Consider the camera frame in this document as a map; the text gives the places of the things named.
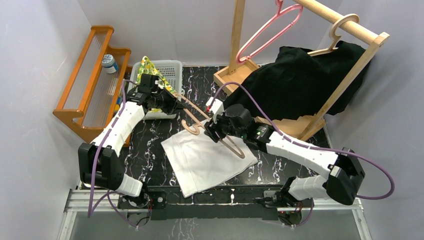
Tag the black skirt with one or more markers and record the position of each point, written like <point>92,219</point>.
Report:
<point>295,84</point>

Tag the yellow green patterned cloth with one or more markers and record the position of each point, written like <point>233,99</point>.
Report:
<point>152,71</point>

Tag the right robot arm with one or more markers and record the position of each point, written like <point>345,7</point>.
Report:
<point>339,176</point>

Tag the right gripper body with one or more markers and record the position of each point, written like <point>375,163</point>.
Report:
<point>222,128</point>

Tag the wooden clothes rack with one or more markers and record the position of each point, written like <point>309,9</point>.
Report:
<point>343,28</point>

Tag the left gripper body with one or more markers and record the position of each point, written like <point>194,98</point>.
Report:
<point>168,102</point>

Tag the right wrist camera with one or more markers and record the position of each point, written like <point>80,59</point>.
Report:
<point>216,107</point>

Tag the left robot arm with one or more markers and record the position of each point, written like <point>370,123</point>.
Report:
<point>99,164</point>

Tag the orange wooden shelf rack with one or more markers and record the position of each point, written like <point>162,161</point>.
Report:
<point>90,96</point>

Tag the white cloth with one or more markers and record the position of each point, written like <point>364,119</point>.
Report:
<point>200,164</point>

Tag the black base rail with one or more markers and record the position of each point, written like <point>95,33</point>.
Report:
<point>222,202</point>

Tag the white plastic basket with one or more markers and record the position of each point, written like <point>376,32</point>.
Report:
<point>147,110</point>

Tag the small white blue jar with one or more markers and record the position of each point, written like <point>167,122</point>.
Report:
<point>109,64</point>

